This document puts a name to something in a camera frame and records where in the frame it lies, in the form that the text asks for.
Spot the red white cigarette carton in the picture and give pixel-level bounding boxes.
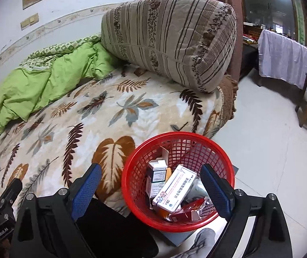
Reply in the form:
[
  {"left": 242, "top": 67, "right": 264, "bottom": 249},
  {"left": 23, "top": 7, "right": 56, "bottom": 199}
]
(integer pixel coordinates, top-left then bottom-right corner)
[{"left": 168, "top": 197, "right": 214, "bottom": 223}]

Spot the black plastic bag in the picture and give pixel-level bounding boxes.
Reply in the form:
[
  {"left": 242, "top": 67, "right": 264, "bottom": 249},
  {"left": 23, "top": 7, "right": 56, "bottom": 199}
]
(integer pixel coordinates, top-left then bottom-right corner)
[{"left": 76, "top": 198, "right": 159, "bottom": 257}]

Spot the white blue medicine box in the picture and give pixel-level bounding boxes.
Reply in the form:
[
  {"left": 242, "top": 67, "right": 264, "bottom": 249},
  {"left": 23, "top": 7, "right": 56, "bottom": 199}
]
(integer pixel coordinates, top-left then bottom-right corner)
[{"left": 152, "top": 164, "right": 197, "bottom": 213}]

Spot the small white grey box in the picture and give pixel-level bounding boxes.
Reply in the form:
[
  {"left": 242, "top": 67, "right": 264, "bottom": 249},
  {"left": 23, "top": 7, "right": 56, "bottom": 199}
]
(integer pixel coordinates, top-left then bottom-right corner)
[{"left": 145, "top": 158, "right": 168, "bottom": 210}]

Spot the orange cardboard box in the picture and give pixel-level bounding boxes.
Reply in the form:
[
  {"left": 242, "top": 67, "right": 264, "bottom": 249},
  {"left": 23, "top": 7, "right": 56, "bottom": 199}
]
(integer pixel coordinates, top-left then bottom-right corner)
[{"left": 154, "top": 167, "right": 172, "bottom": 221}]

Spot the red plastic mesh basket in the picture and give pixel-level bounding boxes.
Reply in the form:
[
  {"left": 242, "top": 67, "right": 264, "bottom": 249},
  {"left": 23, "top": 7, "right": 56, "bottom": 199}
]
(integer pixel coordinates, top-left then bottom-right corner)
[{"left": 121, "top": 132, "right": 234, "bottom": 232}]

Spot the leaf patterned bed blanket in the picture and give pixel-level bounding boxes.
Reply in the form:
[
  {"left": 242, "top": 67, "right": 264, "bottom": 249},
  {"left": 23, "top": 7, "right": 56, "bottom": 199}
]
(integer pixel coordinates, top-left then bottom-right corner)
[{"left": 0, "top": 66, "right": 238, "bottom": 215}]

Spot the green quilt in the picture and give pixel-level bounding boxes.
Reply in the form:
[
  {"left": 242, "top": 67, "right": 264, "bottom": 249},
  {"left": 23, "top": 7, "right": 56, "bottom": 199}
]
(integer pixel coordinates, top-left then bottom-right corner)
[{"left": 0, "top": 34, "right": 120, "bottom": 135}]

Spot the white tablecloth on table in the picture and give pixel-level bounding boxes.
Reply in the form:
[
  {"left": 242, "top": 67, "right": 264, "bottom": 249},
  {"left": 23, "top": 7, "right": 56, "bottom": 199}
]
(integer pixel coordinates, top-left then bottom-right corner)
[{"left": 258, "top": 30, "right": 307, "bottom": 89}]

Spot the striped brown long pillow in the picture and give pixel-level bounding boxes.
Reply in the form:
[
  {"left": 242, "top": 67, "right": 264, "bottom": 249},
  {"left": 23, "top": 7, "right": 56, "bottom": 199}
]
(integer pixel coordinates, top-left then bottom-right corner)
[{"left": 101, "top": 0, "right": 229, "bottom": 93}]

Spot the beige wall switch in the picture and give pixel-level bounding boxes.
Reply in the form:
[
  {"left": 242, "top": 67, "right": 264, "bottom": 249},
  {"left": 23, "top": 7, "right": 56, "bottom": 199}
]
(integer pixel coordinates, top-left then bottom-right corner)
[{"left": 20, "top": 13, "right": 39, "bottom": 30}]

